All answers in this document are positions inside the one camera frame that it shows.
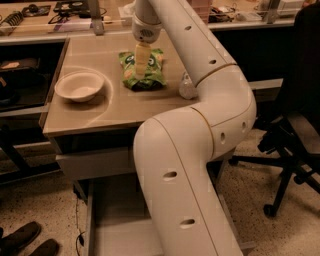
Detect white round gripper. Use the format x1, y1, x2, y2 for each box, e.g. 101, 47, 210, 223
132, 15, 162, 80

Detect green rice chip bag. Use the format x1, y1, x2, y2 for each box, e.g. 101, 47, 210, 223
118, 48, 166, 91

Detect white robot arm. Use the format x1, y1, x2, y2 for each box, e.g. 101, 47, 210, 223
133, 0, 256, 256

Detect grey drawer cabinet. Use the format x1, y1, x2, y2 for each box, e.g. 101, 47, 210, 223
38, 28, 257, 256

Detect grey top drawer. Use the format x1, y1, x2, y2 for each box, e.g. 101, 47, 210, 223
56, 147, 135, 181

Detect open grey middle drawer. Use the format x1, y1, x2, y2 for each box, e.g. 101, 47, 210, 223
82, 166, 257, 256

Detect white tissue box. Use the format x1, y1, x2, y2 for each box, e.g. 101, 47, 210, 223
118, 2, 135, 26

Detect clear plastic water bottle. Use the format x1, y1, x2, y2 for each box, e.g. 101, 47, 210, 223
179, 72, 198, 100

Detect pink stacked trays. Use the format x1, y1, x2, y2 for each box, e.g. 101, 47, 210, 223
187, 0, 212, 24

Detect white paper bowl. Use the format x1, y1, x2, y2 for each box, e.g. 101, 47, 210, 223
55, 71, 104, 103

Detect black coiled spring stand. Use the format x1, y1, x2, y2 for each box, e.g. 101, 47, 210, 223
1, 11, 24, 28

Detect black office chair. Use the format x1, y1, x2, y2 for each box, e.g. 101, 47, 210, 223
229, 1, 320, 217

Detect right brown shoe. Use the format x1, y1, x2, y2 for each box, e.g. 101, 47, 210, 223
29, 239, 59, 256

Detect grey metal frame post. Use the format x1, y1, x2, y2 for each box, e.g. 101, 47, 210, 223
87, 0, 104, 36

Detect black floor cable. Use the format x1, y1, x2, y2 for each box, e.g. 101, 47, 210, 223
74, 196, 86, 256

